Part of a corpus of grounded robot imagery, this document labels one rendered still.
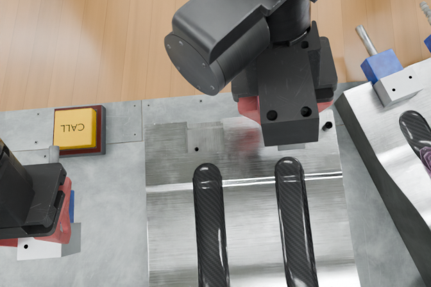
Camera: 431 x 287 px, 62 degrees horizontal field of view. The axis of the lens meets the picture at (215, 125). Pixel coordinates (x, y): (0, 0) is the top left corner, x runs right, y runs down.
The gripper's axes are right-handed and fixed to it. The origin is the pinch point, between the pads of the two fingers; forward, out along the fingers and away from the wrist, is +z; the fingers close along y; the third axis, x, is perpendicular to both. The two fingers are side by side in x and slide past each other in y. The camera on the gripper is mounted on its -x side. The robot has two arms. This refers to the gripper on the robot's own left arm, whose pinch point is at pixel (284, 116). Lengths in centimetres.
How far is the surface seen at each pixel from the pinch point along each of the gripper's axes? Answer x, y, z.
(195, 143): 1.5, -12.8, 6.4
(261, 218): -9.1, -4.2, 9.2
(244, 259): -13.7, -6.7, 10.8
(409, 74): 9.4, 17.9, 5.9
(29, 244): -14.3, -29.2, -0.6
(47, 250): -14.8, -27.1, -0.1
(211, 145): 1.2, -10.5, 6.8
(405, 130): 3.6, 16.9, 11.3
